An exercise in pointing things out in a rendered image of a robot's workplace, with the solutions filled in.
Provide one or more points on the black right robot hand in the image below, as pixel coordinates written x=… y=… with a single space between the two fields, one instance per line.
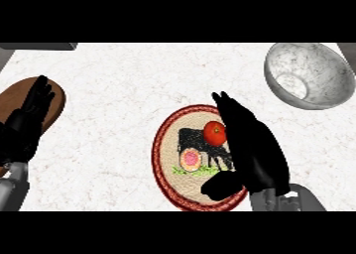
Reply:
x=252 y=145

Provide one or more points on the white marble bowl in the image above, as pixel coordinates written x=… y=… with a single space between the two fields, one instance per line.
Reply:
x=308 y=74

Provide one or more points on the round red-rimmed woven placemat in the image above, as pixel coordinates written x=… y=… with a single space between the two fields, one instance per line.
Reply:
x=196 y=185

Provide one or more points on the red tomato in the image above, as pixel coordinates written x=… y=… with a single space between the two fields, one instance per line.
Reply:
x=215 y=133

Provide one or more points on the grey appliance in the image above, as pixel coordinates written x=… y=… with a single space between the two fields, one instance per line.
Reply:
x=36 y=46

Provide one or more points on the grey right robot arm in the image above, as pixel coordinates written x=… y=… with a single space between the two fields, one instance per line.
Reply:
x=286 y=200

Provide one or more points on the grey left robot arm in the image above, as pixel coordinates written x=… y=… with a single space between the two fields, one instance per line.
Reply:
x=10 y=188

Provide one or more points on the brown wooden cutting board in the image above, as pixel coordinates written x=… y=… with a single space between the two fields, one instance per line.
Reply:
x=10 y=99

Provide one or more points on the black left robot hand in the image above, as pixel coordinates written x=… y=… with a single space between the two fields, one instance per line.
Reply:
x=20 y=127

